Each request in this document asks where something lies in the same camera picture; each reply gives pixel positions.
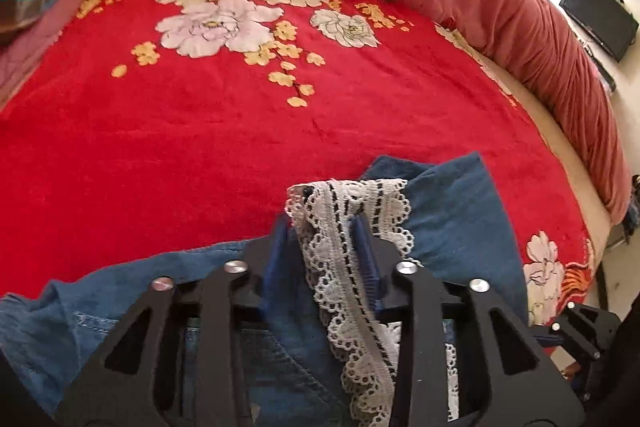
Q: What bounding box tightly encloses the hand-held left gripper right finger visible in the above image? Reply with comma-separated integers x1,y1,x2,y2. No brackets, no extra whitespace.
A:
350,214,586,427

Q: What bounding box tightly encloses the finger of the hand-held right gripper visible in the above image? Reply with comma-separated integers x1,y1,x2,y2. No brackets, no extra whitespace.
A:
530,302,621,360

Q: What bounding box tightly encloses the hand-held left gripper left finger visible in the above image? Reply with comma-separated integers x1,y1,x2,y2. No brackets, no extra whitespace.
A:
55,212,301,427

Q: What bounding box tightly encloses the red floral blanket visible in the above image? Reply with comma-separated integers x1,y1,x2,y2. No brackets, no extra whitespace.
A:
0,0,596,328

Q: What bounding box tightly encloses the black flat screen monitor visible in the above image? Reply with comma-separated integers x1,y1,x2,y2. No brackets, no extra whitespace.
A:
560,0,640,62

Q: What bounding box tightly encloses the pink quilted pillow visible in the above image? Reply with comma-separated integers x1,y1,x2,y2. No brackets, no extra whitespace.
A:
0,0,96,108

